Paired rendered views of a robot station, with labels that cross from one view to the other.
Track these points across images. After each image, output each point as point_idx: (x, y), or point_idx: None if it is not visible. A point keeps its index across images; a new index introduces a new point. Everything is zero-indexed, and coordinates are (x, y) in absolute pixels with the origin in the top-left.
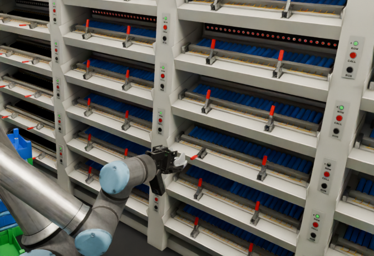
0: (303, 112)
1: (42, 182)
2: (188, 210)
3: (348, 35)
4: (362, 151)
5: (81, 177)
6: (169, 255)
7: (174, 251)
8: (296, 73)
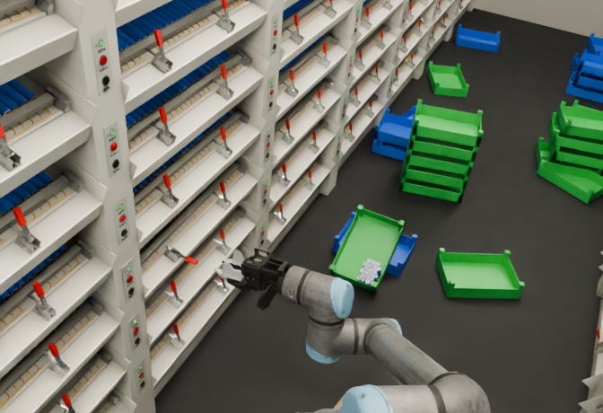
0: None
1: (406, 340)
2: None
3: (271, 17)
4: None
5: None
6: (164, 403)
7: (155, 398)
8: (228, 79)
